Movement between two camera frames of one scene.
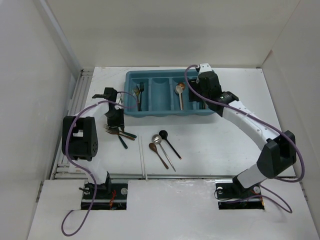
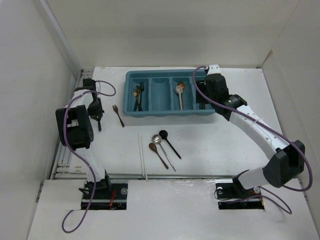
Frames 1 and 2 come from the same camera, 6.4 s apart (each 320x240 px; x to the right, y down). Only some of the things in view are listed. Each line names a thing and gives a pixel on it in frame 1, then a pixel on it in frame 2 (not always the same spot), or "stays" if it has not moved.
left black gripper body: [114, 118] → [95, 108]
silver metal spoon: [157, 139] stays
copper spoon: [183, 85] stays
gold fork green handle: [117, 133] → [99, 125]
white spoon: [179, 89] stays
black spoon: [163, 135] stays
